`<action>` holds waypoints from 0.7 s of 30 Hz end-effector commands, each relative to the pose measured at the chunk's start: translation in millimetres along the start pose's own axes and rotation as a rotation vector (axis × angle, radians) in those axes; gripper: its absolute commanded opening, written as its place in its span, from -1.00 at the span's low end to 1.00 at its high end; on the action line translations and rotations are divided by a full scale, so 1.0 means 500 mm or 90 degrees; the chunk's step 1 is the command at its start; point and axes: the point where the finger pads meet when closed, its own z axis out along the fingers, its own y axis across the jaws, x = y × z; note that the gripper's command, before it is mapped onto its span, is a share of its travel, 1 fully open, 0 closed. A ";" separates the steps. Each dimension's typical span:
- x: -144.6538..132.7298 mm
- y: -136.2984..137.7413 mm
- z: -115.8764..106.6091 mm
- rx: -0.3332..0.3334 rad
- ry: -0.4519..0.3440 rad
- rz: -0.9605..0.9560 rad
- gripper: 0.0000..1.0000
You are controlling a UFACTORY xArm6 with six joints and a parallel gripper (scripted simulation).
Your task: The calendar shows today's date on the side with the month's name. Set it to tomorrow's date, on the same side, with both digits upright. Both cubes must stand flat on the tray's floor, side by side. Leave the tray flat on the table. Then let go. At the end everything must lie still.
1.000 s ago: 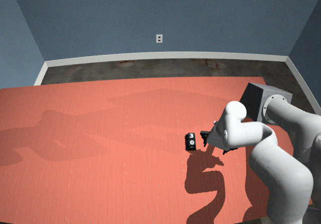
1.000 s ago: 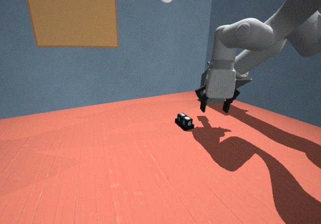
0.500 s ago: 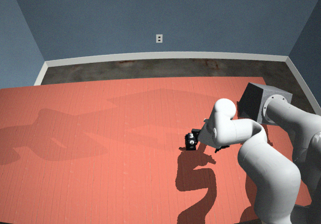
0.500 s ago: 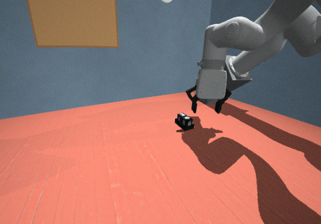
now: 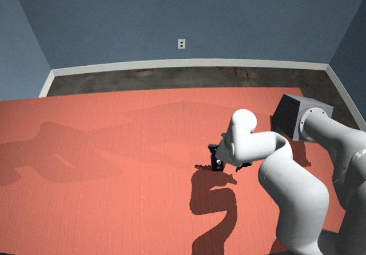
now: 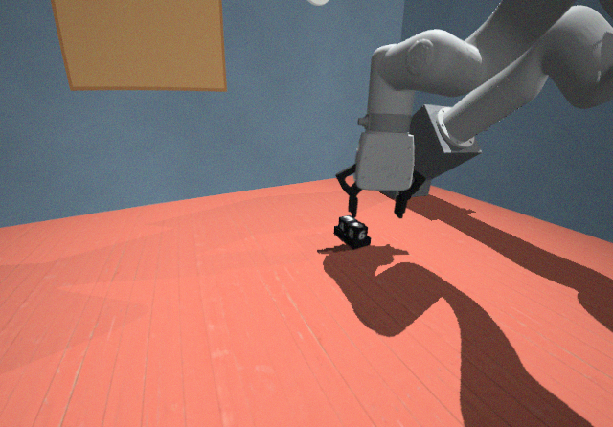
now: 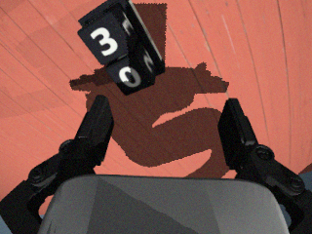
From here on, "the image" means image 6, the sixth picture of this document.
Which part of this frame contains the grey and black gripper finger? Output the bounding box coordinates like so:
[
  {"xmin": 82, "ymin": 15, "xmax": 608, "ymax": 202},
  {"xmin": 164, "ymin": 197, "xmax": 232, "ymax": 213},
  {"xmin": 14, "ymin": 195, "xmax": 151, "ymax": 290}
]
[
  {"xmin": 336, "ymin": 164, "xmax": 362, "ymax": 218},
  {"xmin": 394, "ymin": 170, "xmax": 425, "ymax": 219}
]

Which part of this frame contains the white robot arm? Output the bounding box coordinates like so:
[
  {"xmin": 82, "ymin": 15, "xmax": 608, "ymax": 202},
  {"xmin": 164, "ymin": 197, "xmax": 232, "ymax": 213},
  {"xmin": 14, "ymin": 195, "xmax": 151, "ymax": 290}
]
[{"xmin": 357, "ymin": 0, "xmax": 613, "ymax": 148}]

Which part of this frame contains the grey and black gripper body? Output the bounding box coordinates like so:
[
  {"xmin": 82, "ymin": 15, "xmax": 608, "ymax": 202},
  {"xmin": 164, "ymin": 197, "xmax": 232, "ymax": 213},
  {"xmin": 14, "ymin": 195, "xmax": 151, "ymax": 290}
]
[{"xmin": 353, "ymin": 130, "xmax": 415, "ymax": 191}]

